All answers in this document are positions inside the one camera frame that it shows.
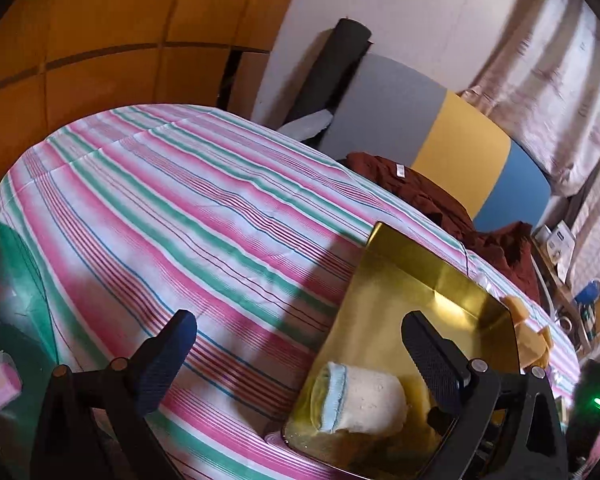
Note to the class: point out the white blue product box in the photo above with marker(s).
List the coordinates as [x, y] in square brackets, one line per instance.
[559, 248]

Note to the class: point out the pink patterned curtain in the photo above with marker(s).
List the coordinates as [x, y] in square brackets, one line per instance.
[585, 263]

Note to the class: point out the green plastic bin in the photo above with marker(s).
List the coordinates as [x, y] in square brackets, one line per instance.
[28, 345]

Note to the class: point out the gold metal tray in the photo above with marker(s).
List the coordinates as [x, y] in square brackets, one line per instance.
[395, 276]

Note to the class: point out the striped pink green bedspread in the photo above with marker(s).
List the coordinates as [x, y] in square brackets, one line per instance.
[135, 213]

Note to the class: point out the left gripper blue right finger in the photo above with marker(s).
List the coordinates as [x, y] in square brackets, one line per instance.
[493, 425]

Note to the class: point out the wooden side table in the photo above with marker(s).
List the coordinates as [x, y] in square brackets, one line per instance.
[558, 302]

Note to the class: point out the dark red garment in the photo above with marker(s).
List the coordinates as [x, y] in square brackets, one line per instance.
[507, 249]

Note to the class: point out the large tan sponge block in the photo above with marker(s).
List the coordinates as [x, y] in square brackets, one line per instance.
[533, 347]

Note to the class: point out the grey yellow blue headboard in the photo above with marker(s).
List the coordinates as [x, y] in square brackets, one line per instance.
[393, 111]

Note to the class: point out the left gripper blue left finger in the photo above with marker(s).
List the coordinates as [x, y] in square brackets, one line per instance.
[93, 425]

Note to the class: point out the black rolled mat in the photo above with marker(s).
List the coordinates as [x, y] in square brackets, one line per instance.
[346, 43]

